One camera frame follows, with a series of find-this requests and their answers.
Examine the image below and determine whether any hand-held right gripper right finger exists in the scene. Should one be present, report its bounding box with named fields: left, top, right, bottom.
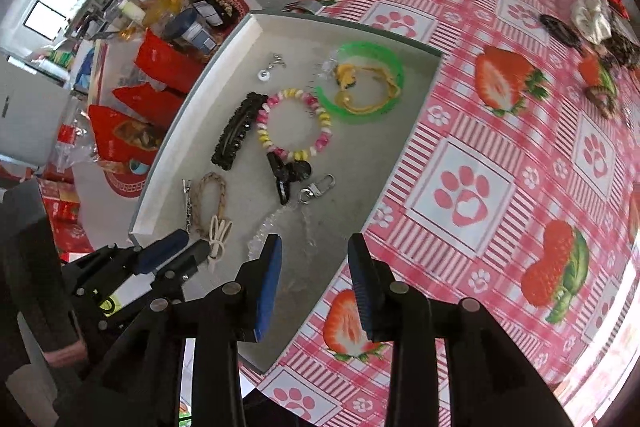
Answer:
left=346, top=233, right=576, bottom=427

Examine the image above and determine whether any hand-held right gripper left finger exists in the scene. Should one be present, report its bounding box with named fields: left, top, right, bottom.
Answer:
left=55, top=233, right=284, bottom=427

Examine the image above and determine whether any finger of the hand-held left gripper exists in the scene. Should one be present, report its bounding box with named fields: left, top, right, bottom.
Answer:
left=150, top=239, right=212, bottom=300
left=135, top=228, right=191, bottom=277

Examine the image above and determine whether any clear bead keychain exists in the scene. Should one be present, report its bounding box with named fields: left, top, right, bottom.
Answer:
left=246, top=173, right=337, bottom=260

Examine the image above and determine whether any white tray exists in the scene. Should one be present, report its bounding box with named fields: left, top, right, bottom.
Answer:
left=129, top=9, right=445, bottom=373

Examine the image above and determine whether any colorful bead bracelet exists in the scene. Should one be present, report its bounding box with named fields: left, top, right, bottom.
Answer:
left=255, top=88, right=333, bottom=162

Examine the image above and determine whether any person's left forearm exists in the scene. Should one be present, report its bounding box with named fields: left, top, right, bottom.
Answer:
left=0, top=179, right=87, bottom=367

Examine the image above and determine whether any black claw hair clip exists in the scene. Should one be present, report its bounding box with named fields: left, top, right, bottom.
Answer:
left=266, top=151, right=314, bottom=206

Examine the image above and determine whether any red snack packet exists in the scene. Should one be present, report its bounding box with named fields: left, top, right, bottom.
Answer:
left=88, top=104, right=166, bottom=164
left=135, top=29, right=203, bottom=94

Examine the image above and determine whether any long black hair clip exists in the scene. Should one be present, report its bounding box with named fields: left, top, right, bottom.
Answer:
left=211, top=92, right=270, bottom=170

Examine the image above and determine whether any green bangle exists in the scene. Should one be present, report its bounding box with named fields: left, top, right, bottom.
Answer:
left=314, top=41, right=405, bottom=126

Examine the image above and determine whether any strawberry print tablecloth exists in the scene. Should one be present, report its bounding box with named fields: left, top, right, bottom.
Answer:
left=240, top=0, right=640, bottom=427

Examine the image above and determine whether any blue lidded jar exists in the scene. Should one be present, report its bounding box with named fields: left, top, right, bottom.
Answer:
left=165, top=9, right=202, bottom=44

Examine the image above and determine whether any window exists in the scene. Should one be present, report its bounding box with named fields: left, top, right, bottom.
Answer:
left=22, top=0, right=83, bottom=42

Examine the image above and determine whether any white scrunchie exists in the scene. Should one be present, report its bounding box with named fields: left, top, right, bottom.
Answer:
left=571, top=0, right=615, bottom=45

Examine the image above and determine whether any leopard print scrunchie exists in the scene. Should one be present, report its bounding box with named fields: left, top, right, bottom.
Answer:
left=597, top=14, right=640, bottom=68

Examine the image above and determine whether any small silver chain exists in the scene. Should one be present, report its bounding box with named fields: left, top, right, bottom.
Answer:
left=181, top=179, right=196, bottom=234

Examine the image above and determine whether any braided tan cord bracelet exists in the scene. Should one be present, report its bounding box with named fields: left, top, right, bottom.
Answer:
left=192, top=172, right=234, bottom=274

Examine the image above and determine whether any yellow cord bracelet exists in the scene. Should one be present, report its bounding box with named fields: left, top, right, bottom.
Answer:
left=334, top=62, right=402, bottom=115

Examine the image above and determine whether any black hair tie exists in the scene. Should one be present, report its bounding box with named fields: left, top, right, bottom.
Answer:
left=539, top=13, right=585, bottom=52

